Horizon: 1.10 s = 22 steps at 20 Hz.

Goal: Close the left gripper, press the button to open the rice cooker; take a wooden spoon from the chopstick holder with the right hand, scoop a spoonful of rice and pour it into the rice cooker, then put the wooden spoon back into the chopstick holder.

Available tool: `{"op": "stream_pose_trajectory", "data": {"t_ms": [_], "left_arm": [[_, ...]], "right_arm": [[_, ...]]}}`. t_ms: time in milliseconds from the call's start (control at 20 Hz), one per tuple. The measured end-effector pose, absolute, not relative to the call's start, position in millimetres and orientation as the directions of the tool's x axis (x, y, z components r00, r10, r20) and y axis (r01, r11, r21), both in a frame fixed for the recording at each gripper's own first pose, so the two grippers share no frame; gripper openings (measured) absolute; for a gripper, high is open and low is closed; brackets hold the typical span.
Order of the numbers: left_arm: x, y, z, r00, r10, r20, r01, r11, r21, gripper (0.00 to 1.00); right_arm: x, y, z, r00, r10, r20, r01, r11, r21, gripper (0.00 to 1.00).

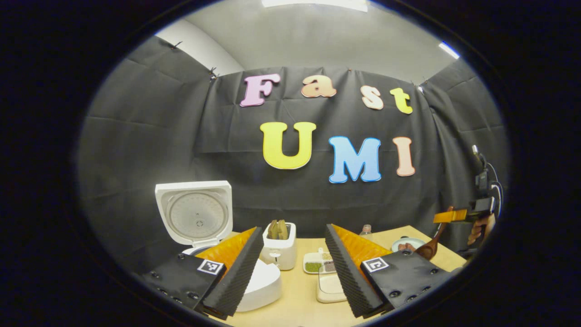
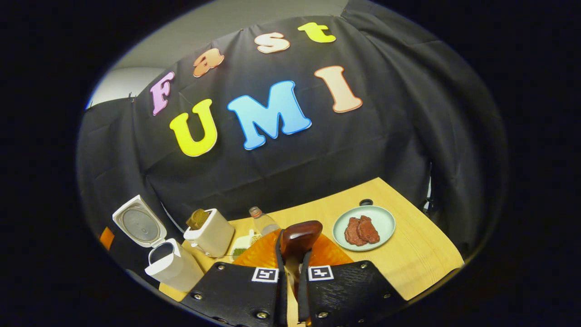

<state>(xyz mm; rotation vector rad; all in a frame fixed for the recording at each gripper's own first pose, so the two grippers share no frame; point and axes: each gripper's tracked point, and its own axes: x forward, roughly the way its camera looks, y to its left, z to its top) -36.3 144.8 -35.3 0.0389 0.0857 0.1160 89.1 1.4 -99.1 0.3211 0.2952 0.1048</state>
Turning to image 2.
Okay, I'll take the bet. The pale green plate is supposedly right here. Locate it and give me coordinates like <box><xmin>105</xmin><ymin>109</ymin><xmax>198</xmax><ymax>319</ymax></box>
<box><xmin>332</xmin><ymin>205</ymin><xmax>396</xmax><ymax>252</ymax></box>

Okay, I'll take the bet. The white rice cooker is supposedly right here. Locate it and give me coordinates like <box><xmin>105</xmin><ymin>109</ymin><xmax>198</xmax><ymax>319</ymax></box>
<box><xmin>112</xmin><ymin>195</ymin><xmax>205</xmax><ymax>292</ymax></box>

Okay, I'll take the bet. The white toaster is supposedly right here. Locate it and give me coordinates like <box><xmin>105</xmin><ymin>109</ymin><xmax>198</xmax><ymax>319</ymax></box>
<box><xmin>183</xmin><ymin>208</ymin><xmax>236</xmax><ymax>258</ymax></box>

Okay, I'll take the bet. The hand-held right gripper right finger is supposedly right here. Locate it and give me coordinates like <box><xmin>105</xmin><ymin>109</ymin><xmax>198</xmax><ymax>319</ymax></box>
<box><xmin>297</xmin><ymin>233</ymin><xmax>408</xmax><ymax>327</ymax></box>

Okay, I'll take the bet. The clear plastic water bottle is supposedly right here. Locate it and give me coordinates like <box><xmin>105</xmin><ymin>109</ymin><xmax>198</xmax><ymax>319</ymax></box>
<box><xmin>249</xmin><ymin>206</ymin><xmax>281</xmax><ymax>237</ymax></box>

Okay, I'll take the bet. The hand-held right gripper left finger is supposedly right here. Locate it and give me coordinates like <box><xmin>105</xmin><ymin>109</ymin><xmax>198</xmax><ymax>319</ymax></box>
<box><xmin>181</xmin><ymin>228</ymin><xmax>289</xmax><ymax>327</ymax></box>

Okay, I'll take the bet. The dark wooden spoon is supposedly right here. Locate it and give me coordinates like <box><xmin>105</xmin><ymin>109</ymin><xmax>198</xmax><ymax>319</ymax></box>
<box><xmin>279</xmin><ymin>220</ymin><xmax>324</xmax><ymax>291</ymax></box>

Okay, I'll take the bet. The white divided grain dish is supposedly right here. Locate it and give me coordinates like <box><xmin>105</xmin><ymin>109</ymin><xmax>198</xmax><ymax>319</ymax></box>
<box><xmin>230</xmin><ymin>229</ymin><xmax>262</xmax><ymax>260</ymax></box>

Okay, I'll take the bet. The black backdrop cloth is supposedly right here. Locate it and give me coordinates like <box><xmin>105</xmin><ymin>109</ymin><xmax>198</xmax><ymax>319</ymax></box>
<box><xmin>76</xmin><ymin>0</ymin><xmax>509</xmax><ymax>273</ymax></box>

